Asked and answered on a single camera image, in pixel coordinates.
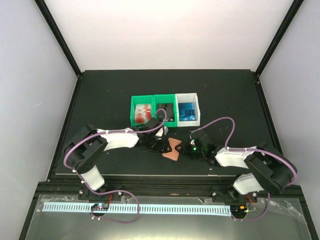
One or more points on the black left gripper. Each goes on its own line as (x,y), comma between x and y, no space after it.
(163,147)

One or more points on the blue card stack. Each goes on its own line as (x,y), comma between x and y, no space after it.
(187,111)

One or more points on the black frame post left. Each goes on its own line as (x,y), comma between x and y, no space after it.
(47,15)

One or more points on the tan leather card holder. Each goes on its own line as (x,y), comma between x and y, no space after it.
(172,149)

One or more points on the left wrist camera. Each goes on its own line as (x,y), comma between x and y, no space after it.
(153,123)

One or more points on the right controller board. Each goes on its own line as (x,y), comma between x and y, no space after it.
(239,209)

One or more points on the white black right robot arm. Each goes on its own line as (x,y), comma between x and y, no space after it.
(268,169)

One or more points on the controller board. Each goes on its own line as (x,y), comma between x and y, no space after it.
(99,207)
(239,209)

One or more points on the black vip card stack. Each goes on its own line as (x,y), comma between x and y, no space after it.
(169,109)

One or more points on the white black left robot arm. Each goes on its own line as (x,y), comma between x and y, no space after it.
(83,151)

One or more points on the black frame post right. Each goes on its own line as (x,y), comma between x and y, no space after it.
(283,27)

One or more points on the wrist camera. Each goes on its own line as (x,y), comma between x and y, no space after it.
(200,138)
(153,123)

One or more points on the green plastic bin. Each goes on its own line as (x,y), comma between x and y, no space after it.
(166,98)
(140,99)

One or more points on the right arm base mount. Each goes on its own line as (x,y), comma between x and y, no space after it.
(230,195)

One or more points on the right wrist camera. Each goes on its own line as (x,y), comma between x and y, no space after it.
(200,138)

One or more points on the red white card stack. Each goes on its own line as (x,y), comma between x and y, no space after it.
(142,113)

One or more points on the middle green plastic bin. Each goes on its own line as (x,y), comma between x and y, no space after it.
(166,98)

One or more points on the left controller board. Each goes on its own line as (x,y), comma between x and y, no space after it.
(99,207)

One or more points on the left green plastic bin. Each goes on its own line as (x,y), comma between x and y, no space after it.
(140,99)

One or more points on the white plastic bin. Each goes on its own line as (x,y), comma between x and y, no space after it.
(189,97)

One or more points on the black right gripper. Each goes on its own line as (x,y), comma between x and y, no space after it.
(184,148)

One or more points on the black frame post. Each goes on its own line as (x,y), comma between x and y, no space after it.
(47,15)
(283,27)

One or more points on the white slotted cable duct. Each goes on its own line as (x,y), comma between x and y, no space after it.
(151,209)

